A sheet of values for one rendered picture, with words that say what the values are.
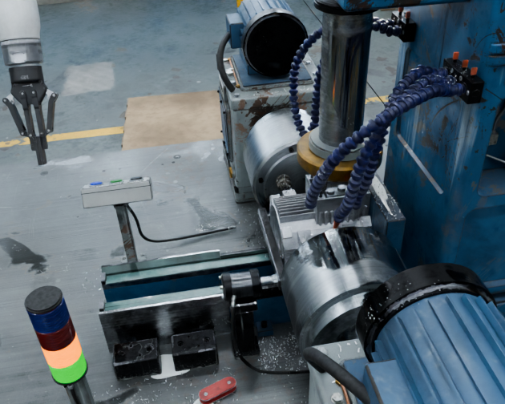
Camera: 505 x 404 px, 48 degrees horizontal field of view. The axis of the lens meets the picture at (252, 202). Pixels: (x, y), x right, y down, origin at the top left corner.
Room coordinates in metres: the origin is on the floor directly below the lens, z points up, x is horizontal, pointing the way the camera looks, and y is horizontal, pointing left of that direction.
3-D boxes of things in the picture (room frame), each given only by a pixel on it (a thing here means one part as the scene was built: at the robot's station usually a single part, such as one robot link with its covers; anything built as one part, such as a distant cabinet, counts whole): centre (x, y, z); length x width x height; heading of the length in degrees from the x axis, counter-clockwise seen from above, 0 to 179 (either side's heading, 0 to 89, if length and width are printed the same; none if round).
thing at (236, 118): (1.61, -0.07, 0.99); 0.35 x 0.31 x 0.37; 8
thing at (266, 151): (1.33, -0.11, 1.04); 0.37 x 0.25 x 0.25; 8
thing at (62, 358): (0.65, 0.34, 1.10); 0.06 x 0.06 x 0.04
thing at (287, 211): (1.02, -0.15, 1.02); 0.20 x 0.19 x 0.19; 98
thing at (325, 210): (1.03, -0.19, 1.11); 0.12 x 0.11 x 0.07; 98
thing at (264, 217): (0.98, -0.04, 1.01); 0.26 x 0.04 x 0.03; 8
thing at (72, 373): (0.65, 0.34, 1.05); 0.06 x 0.06 x 0.04
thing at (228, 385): (0.75, 0.10, 0.81); 0.09 x 0.03 x 0.02; 118
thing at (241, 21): (1.65, -0.03, 1.16); 0.33 x 0.26 x 0.42; 8
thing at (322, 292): (0.74, -0.19, 1.04); 0.41 x 0.25 x 0.25; 8
